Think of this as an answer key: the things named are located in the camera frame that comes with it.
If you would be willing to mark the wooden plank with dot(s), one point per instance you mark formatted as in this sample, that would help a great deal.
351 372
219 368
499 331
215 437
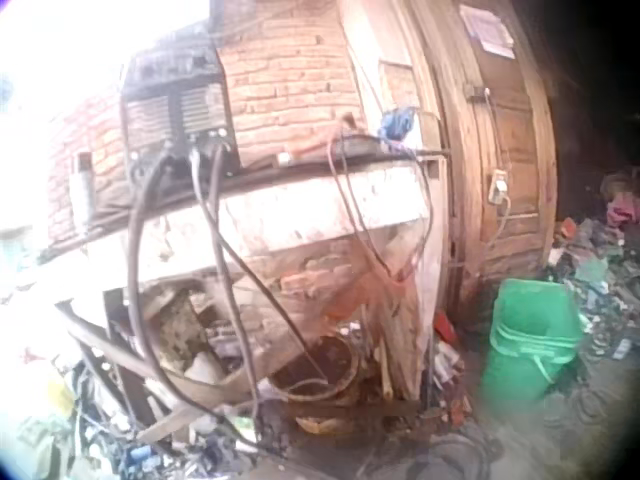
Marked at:
165 424

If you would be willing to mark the heap of scrap clutter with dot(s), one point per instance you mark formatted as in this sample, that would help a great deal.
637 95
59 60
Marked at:
125 400

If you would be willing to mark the white wall socket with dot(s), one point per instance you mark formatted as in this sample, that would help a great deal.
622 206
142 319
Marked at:
498 187

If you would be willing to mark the white spray bottle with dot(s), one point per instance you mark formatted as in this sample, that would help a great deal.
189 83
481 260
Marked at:
81 187

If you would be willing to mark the black welding machine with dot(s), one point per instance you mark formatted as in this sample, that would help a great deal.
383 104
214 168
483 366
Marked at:
177 107

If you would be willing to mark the wooden door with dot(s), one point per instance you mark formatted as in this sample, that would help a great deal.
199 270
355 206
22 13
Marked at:
505 165

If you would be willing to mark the pink cloth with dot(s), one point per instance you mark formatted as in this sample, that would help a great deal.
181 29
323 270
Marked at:
624 207

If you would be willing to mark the concrete shelf slab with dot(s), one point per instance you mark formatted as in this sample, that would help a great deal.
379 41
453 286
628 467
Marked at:
280 220

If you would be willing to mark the white paper notice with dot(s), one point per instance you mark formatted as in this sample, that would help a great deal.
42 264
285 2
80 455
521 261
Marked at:
487 27

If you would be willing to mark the heap of rubbish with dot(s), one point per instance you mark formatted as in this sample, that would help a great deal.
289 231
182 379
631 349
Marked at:
595 280

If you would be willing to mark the blue cloth bundle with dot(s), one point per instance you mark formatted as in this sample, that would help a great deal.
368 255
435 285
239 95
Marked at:
397 122

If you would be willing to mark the green plastic bucket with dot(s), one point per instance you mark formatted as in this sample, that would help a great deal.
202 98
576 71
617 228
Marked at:
530 335

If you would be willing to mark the rusty round metal basin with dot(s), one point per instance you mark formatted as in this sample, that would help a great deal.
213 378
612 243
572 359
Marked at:
320 370

